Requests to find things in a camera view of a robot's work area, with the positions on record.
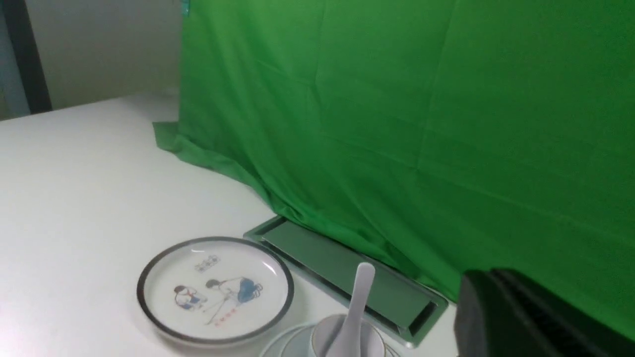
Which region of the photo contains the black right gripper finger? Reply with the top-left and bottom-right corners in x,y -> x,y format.
454,269 -> 635,357

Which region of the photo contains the plain white ceramic spoon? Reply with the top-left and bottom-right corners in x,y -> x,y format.
326,262 -> 375,357

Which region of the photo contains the green backdrop cloth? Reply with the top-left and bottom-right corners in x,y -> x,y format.
154,0 -> 635,339

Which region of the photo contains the plain pale blue plate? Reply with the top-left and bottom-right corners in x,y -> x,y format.
260,316 -> 399,357

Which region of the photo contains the black-rimmed illustrated plate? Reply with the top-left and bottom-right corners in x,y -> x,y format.
136,237 -> 295,349

